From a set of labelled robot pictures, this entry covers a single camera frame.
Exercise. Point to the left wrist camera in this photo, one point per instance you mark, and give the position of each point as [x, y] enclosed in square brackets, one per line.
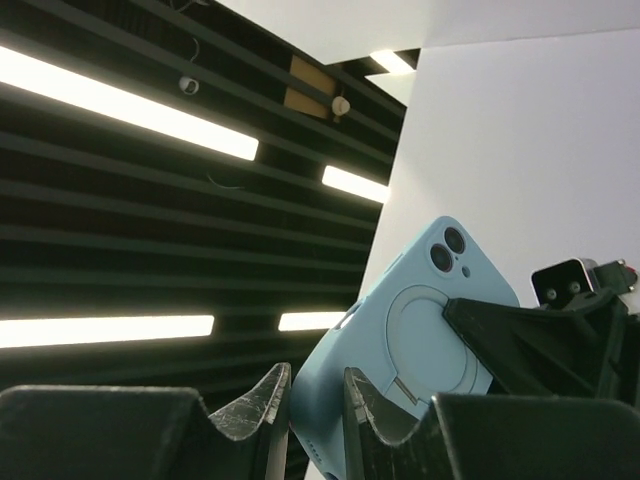
[556, 285]

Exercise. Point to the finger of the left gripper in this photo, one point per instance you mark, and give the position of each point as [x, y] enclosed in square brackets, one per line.
[535, 351]

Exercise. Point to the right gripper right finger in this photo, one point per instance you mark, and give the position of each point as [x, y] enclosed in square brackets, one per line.
[487, 437]

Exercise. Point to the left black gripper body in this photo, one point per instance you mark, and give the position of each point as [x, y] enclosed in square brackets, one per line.
[617, 279]

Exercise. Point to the beige ceiling sensor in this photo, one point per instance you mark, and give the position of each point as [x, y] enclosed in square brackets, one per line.
[340, 107]

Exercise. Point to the white ceiling sensor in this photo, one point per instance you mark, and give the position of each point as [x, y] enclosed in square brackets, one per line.
[189, 85]

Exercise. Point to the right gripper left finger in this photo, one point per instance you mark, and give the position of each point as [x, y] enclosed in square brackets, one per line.
[108, 432]

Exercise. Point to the light blue phone case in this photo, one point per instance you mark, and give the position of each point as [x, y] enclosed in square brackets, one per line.
[396, 335]

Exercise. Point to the ceiling light strip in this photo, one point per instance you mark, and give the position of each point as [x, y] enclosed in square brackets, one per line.
[302, 321]
[44, 79]
[70, 331]
[354, 184]

